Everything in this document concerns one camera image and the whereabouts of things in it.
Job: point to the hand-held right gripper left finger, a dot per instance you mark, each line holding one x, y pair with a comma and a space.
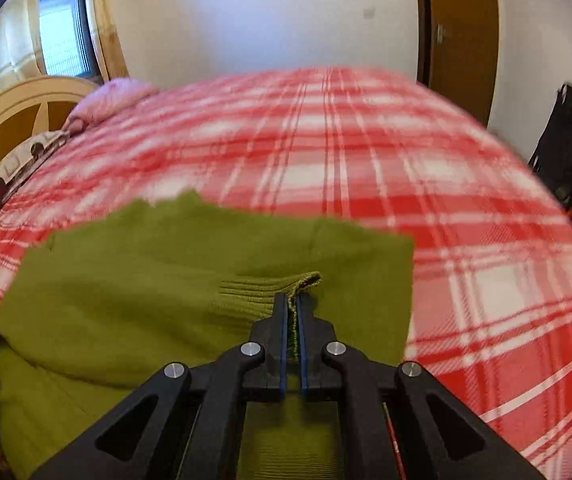
281, 340

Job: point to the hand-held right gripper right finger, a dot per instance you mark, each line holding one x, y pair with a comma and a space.
302, 345

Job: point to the green knitted sweater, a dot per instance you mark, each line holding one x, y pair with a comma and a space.
125, 300

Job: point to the patterned white pillow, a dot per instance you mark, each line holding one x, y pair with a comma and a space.
13, 167

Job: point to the red plaid blanket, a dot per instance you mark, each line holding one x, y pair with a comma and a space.
441, 200

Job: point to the cream wooden headboard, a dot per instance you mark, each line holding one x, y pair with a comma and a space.
5, 115

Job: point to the pink pillow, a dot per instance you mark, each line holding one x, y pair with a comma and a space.
108, 100

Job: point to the window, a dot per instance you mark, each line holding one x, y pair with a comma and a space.
60, 25

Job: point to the brown wooden door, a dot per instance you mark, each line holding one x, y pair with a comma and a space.
461, 35

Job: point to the narrow cream curtain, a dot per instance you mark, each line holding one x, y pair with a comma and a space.
108, 20

